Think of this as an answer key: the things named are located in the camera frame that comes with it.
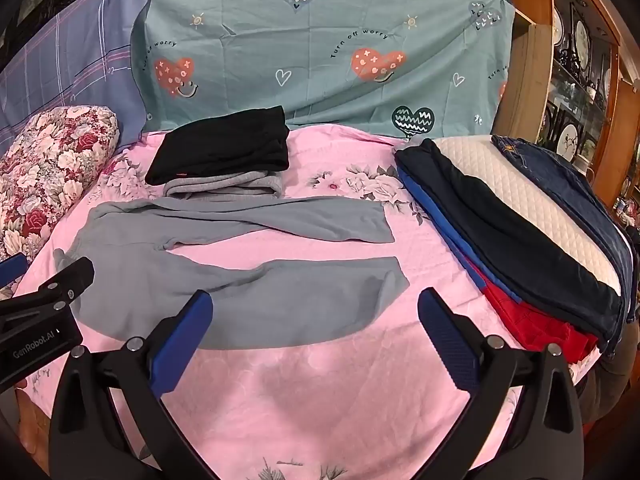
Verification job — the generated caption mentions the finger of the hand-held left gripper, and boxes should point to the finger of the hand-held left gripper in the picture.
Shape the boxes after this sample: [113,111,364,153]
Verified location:
[0,256,96,333]
[0,252,28,286]

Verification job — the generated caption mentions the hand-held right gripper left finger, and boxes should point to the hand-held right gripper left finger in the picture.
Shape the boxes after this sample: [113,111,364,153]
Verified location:
[48,290,216,480]

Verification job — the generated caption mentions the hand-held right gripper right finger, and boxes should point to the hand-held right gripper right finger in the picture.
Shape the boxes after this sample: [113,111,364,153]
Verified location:
[417,287,586,480]

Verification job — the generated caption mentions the grey-blue pants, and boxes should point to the grey-blue pants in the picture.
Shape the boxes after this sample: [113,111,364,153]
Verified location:
[52,195,411,351]

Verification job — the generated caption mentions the folded grey ribbed pants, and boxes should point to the folded grey ribbed pants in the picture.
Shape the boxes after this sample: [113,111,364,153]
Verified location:
[164,169,283,200]

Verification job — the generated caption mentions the folded black pants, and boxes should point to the folded black pants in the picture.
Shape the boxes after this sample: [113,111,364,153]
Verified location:
[145,106,291,186]

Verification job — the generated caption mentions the red garment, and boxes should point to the red garment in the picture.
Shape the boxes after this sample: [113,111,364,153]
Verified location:
[465,255,598,363]

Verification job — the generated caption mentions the red floral pillow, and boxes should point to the red floral pillow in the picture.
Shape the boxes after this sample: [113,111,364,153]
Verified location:
[0,105,121,266]

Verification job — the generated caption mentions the bright blue garment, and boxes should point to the bright blue garment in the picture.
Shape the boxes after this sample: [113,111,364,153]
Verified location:
[397,167,523,306]

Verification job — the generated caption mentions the pile of dark clothes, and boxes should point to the pile of dark clothes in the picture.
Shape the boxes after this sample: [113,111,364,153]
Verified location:
[395,139,626,356]

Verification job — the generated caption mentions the pink floral bed sheet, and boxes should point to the pink floral bed sheet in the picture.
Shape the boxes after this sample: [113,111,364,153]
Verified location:
[10,127,606,480]

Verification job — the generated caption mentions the white quilted pillow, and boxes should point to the white quilted pillow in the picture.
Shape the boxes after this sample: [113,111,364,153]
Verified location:
[435,135,626,301]

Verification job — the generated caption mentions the dark cloth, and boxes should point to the dark cloth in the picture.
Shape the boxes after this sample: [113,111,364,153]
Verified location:
[580,310,640,416]

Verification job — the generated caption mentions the dark blue denim jeans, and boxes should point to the dark blue denim jeans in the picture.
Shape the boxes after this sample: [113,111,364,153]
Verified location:
[491,134,640,321]

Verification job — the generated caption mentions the blue plaid sheet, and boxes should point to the blue plaid sheet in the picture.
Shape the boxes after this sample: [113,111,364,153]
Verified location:
[0,0,151,161]

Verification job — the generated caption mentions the decorative plate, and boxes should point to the decorative plate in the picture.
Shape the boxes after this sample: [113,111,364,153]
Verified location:
[572,17,591,61]
[556,122,581,158]

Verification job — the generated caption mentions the wooden glass display cabinet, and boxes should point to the wooden glass display cabinet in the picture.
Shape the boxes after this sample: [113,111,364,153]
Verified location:
[492,0,640,241]

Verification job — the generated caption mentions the teal heart-print sheet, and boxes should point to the teal heart-print sheet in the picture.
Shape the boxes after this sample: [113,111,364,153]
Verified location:
[129,0,516,141]

